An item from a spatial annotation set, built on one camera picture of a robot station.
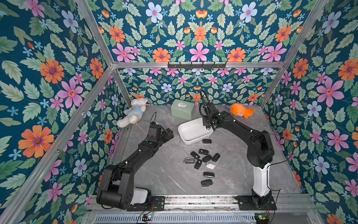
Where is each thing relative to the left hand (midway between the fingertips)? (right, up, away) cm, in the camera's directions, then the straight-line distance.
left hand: (169, 132), depth 90 cm
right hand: (+25, +9, +5) cm, 27 cm away
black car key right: (+30, -16, 0) cm, 35 cm away
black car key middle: (+23, -13, +3) cm, 26 cm away
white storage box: (+16, -1, +17) cm, 23 cm away
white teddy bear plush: (-29, +13, +15) cm, 36 cm away
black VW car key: (+19, -19, -3) cm, 27 cm away
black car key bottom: (+23, -28, -10) cm, 38 cm away
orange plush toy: (+54, +16, +21) cm, 60 cm away
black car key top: (+25, -7, +8) cm, 28 cm away
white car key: (+26, -20, -4) cm, 33 cm away
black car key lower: (+25, -24, -8) cm, 36 cm away
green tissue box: (+7, +16, +16) cm, 24 cm away
